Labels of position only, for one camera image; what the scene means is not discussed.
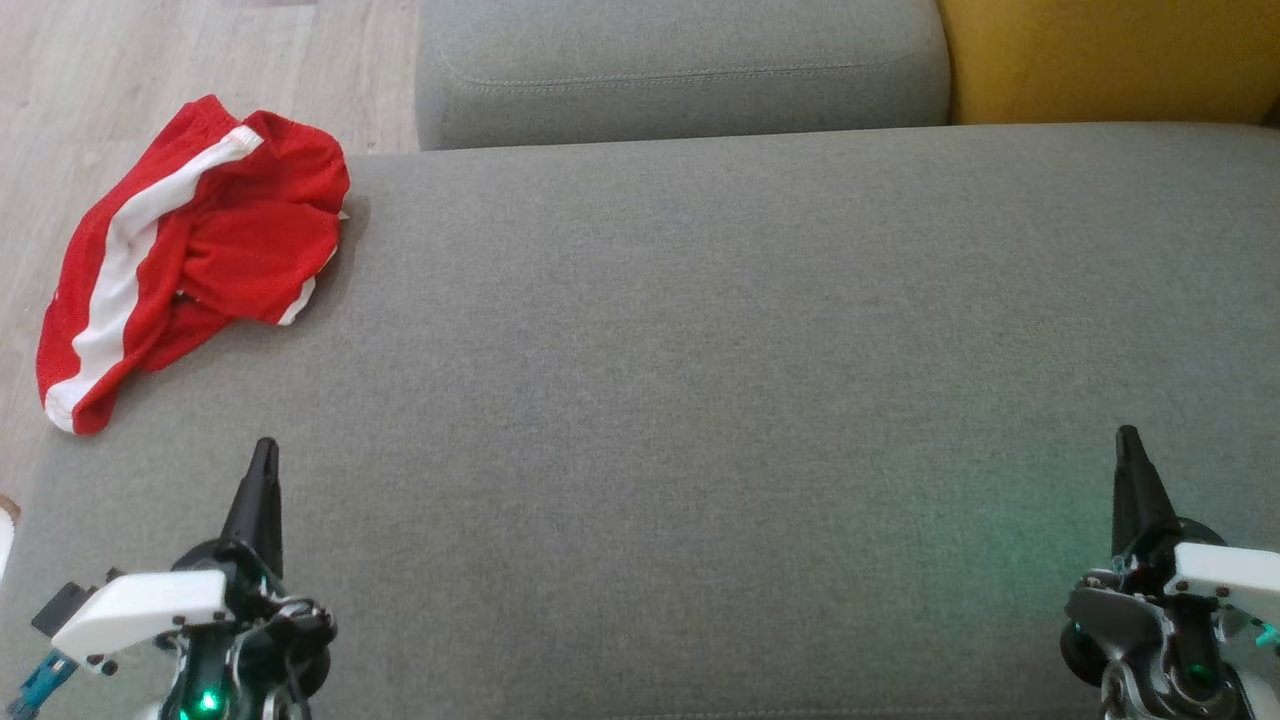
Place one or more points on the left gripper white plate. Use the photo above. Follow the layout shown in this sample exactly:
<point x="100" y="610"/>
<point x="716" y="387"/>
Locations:
<point x="150" y="605"/>

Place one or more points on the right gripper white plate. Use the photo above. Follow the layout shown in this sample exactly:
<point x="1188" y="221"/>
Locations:
<point x="1220" y="580"/>

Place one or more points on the red shorts with white stripe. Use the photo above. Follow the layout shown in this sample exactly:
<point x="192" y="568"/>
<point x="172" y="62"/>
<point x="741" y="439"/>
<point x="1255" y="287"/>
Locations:
<point x="250" y="250"/>

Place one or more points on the white round object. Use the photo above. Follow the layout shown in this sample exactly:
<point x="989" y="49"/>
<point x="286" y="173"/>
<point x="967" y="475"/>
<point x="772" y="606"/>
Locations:
<point x="6" y="545"/>

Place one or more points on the yellow cushion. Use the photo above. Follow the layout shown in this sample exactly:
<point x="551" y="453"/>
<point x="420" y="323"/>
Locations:
<point x="1100" y="60"/>

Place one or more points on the grey fabric sofa seat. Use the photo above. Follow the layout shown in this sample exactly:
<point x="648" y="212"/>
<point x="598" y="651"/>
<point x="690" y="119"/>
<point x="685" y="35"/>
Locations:
<point x="700" y="400"/>

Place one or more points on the grey sofa back cushion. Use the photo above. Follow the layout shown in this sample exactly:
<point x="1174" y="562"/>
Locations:
<point x="680" y="70"/>

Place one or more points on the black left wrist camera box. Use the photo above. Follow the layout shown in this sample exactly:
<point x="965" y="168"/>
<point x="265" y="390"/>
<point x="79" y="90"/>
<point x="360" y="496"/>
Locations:
<point x="58" y="608"/>

